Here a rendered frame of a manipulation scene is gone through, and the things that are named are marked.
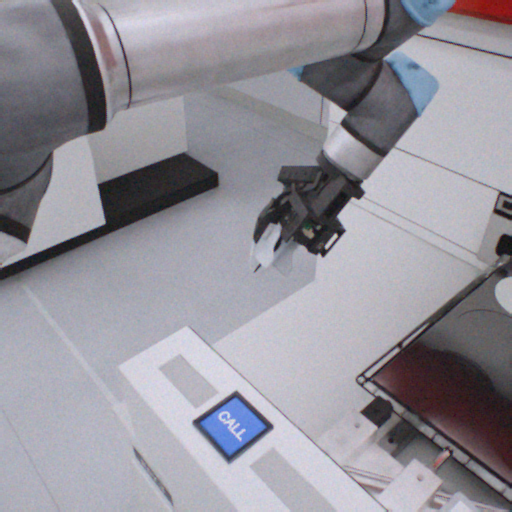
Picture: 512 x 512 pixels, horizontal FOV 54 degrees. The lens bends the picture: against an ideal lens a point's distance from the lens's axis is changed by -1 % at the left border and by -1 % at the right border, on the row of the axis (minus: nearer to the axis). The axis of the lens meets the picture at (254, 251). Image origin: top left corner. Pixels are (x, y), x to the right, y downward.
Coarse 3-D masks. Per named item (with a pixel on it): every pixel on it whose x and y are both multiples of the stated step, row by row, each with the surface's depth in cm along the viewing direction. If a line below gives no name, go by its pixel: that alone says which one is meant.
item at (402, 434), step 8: (400, 424) 61; (408, 424) 61; (392, 432) 61; (400, 432) 61; (408, 432) 61; (416, 432) 62; (384, 440) 60; (392, 440) 60; (400, 440) 60; (408, 440) 61; (384, 448) 59; (392, 448) 59; (400, 448) 60; (392, 456) 60
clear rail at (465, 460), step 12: (360, 384) 60; (372, 384) 60; (384, 396) 58; (396, 408) 57; (408, 408) 57; (408, 420) 56; (420, 420) 56; (420, 432) 55; (432, 432) 55; (444, 444) 54; (456, 456) 53; (468, 456) 52; (468, 468) 52; (480, 468) 51; (480, 480) 51; (492, 480) 50; (504, 492) 50
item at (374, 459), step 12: (372, 444) 56; (360, 456) 55; (372, 456) 55; (384, 456) 55; (360, 468) 54; (372, 468) 54; (384, 468) 54; (396, 468) 54; (360, 480) 53; (372, 492) 52; (432, 504) 51
